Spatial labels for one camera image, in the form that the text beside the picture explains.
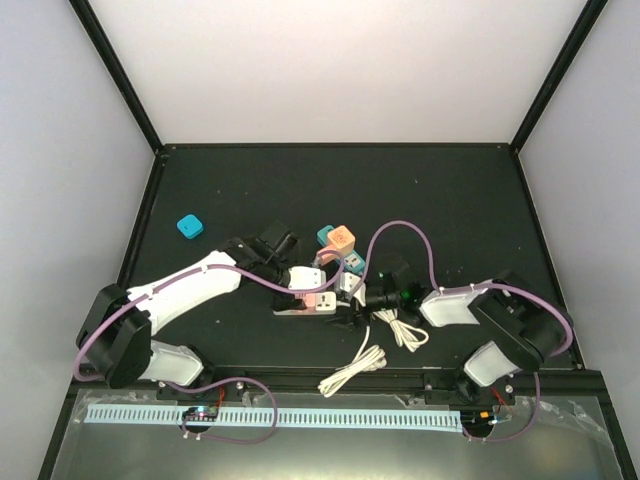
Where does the pink cube plug adapter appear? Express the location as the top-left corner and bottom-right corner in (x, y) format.
(294, 293), (320, 313)

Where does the white power strip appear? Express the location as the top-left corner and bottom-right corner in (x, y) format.
(271, 292), (337, 316)

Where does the teal power strip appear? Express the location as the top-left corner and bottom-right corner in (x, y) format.
(316, 225), (366, 275)

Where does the orange cube plug adapter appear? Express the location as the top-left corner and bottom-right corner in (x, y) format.
(316, 225), (356, 265)

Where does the blue plug adapter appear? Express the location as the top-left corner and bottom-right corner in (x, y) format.
(176, 214), (204, 240)

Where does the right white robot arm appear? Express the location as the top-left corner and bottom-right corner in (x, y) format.
(336, 259), (574, 403)

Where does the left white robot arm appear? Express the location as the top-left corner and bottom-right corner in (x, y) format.
(76, 224), (323, 399)

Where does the left circuit board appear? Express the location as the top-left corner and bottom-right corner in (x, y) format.
(182, 406), (219, 422)

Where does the circuit board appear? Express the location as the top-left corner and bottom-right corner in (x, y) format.
(460, 410), (512, 427)
(182, 406), (219, 422)

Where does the right circuit board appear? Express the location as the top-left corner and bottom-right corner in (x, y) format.
(460, 410), (512, 427)

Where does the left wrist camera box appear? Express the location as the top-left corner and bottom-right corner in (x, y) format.
(288, 266), (326, 291)

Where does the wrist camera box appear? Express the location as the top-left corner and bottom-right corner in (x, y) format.
(334, 272), (366, 307)
(288, 266), (326, 291)

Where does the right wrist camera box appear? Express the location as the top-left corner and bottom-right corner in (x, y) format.
(334, 272), (366, 307)

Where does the white power strip cable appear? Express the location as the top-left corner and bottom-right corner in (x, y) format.
(318, 324), (389, 399)

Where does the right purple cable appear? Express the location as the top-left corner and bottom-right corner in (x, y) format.
(357, 219), (576, 445)

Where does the purple cable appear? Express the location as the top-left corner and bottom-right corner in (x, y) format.
(73, 249), (346, 446)
(357, 219), (576, 445)

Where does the light blue slotted cable duct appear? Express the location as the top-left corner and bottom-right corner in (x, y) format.
(84, 404), (463, 433)

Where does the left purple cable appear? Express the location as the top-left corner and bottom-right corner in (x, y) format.
(73, 249), (346, 446)

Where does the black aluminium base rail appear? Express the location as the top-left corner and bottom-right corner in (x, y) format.
(157, 368), (610, 408)

